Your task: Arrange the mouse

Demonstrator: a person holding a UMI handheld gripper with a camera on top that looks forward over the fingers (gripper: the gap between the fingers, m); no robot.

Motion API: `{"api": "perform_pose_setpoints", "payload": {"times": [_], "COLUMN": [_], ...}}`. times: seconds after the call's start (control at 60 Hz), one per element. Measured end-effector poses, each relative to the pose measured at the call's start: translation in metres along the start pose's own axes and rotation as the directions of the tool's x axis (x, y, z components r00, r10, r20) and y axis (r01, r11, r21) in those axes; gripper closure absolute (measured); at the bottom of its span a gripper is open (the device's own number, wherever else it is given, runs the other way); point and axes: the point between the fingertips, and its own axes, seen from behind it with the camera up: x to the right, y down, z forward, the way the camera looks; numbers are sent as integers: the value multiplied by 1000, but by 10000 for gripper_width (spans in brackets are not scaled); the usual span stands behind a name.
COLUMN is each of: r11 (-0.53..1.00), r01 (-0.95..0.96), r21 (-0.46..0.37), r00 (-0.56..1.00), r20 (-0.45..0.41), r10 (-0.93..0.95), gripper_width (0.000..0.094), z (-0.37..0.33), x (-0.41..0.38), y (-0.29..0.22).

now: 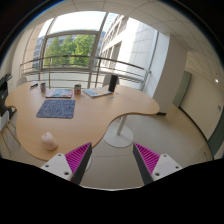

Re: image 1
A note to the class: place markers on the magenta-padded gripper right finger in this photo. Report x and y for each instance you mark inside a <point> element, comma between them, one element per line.
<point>153,166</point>

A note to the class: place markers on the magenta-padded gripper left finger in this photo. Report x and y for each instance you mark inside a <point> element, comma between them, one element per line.
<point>70,166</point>

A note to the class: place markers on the white computer mouse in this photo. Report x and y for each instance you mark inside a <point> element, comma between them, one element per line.
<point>49,142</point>

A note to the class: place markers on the blue patterned mouse pad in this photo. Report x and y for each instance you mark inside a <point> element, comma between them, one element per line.
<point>57,108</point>

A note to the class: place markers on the white round table base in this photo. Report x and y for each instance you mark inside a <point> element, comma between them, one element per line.
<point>118,134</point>

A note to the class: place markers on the wooden curved table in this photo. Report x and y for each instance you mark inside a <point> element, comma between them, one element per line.
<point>92,116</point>

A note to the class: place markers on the colourful magazine left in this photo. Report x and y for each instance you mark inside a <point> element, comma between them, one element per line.
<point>59,93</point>

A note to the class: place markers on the wooden-legged chair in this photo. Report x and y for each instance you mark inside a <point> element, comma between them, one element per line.
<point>5,124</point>

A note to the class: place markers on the dark drink can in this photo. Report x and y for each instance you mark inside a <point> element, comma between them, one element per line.
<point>43,88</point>

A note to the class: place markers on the small dark object on table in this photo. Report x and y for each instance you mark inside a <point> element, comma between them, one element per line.
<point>34,86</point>

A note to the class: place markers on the green door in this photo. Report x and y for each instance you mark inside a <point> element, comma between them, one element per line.
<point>185,81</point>

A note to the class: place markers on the black upright speaker box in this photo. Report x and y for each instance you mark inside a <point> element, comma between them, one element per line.
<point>113,83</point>

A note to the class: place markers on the white chair behind table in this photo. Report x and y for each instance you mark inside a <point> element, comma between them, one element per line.
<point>21,81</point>

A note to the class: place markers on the black monitor at left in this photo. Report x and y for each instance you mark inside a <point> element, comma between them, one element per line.
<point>4,92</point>

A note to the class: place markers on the metal balcony railing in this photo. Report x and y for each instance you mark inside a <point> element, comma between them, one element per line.
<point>65,71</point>

